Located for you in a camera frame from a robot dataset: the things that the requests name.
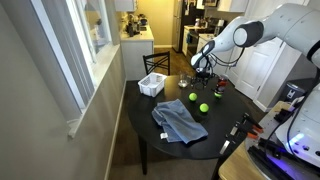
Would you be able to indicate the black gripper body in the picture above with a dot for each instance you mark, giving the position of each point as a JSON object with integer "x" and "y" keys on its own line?
{"x": 203, "y": 74}

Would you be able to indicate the green tennis ball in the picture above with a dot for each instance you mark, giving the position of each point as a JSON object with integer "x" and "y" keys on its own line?
{"x": 204, "y": 107}
{"x": 217, "y": 94}
{"x": 192, "y": 96}

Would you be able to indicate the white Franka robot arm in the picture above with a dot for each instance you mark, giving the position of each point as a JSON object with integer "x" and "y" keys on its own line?
{"x": 290, "y": 23}

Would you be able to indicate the green tennis ball inside can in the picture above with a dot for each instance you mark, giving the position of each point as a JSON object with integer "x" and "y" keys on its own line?
{"x": 217, "y": 94}

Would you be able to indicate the clear drinking glass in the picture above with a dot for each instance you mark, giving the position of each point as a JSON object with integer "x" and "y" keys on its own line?
{"x": 182, "y": 80}

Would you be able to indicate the dark red can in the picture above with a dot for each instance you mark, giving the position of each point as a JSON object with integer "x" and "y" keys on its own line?
{"x": 220, "y": 85}

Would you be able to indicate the black kitchen stove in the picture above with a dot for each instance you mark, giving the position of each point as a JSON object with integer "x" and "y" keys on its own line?
{"x": 192, "y": 41}

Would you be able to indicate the blue cloth towel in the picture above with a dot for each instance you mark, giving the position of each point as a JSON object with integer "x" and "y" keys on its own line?
{"x": 178, "y": 121}

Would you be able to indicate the white plastic basket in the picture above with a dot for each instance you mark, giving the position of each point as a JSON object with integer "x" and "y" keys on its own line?
{"x": 152, "y": 84}

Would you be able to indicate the black metal chair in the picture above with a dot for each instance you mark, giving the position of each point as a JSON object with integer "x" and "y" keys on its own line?
{"x": 157, "y": 63}

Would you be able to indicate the stainless steel fridge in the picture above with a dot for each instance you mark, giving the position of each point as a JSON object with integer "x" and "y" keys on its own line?
{"x": 178, "y": 25}

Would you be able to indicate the white kitchen counter cabinet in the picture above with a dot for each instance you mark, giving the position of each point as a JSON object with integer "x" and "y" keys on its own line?
{"x": 136, "y": 53}

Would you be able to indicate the black bottle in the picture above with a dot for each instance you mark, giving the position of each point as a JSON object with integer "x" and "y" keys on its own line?
{"x": 130, "y": 30}

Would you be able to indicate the grey trash can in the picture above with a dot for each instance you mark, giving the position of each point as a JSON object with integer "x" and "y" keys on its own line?
{"x": 293, "y": 91}

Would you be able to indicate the white upper wall cabinet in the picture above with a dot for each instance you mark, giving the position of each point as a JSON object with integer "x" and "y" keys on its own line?
{"x": 125, "y": 5}

